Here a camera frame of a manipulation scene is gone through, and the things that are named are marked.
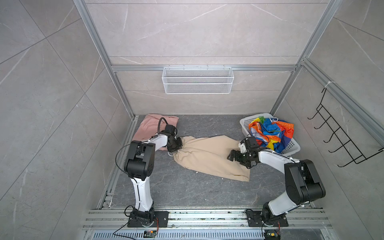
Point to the black wire hook rack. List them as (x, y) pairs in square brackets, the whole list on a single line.
[(340, 134)]

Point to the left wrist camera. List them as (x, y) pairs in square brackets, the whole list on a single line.
[(170, 130)]

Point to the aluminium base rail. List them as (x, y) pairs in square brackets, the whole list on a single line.
[(206, 223)]

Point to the white plastic laundry basket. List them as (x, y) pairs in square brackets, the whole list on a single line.
[(292, 148)]

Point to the pink drawstring shorts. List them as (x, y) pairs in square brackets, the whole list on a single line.
[(151, 125)]

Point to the aluminium frame post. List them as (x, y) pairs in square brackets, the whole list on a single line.
[(90, 26)]

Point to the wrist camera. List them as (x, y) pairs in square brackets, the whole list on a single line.
[(249, 144), (170, 130)]

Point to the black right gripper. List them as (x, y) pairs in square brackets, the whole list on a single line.
[(237, 158)]

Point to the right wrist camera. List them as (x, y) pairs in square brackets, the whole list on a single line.
[(249, 144)]

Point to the white wire wall basket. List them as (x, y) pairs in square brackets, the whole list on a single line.
[(197, 80)]

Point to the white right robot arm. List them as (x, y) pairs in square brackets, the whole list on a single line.
[(302, 182)]

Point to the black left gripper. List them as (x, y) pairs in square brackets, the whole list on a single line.
[(180, 145)]

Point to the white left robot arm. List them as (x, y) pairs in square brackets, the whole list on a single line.
[(139, 165)]

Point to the multicolour orange blue shorts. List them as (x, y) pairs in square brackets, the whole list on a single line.
[(272, 133)]

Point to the beige shorts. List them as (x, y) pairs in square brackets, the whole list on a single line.
[(209, 156)]

